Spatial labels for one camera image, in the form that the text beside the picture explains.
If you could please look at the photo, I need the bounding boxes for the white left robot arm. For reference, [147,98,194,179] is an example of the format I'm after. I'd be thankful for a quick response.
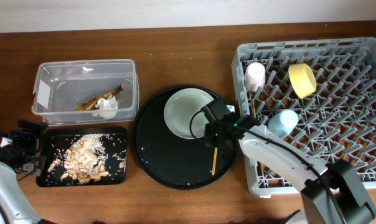
[0,119,51,224]

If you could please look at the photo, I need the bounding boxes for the round black serving tray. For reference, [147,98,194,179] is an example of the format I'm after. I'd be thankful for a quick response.
[131,85,239,190]

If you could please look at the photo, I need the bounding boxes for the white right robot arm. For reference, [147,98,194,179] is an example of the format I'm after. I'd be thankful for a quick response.
[205,113,376,223]

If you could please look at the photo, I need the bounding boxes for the white tissue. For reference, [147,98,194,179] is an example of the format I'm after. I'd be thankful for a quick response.
[92,96,118,119]

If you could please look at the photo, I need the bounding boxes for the gold snack wrapper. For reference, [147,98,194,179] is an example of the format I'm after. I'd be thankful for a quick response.
[75,84,123,111]

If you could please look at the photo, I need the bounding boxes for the pink plastic cup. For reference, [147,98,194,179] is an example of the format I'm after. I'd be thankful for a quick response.
[244,62,266,92]

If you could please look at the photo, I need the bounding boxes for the clear plastic bin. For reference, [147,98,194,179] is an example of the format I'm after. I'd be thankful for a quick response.
[32,59,139,126]

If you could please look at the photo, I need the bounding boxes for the light grey plate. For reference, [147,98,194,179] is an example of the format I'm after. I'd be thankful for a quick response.
[164,88,214,139]

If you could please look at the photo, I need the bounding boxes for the peanut shell food scraps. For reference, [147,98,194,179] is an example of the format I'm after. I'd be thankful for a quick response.
[46,133,126,184]

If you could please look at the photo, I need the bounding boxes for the grey dishwasher rack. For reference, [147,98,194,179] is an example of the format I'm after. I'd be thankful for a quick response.
[232,37,376,189]

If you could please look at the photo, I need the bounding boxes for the blue plastic cup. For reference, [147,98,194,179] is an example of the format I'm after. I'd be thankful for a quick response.
[268,110,299,138]

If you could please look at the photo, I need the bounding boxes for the yellow bowl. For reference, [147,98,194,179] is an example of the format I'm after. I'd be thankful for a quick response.
[288,63,317,99]

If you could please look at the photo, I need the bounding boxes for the black rectangular tray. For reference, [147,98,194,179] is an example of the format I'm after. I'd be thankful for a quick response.
[35,126,128,187]

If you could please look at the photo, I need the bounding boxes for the wooden chopstick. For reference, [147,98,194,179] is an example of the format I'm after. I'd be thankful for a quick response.
[251,98,266,170]
[211,147,218,176]

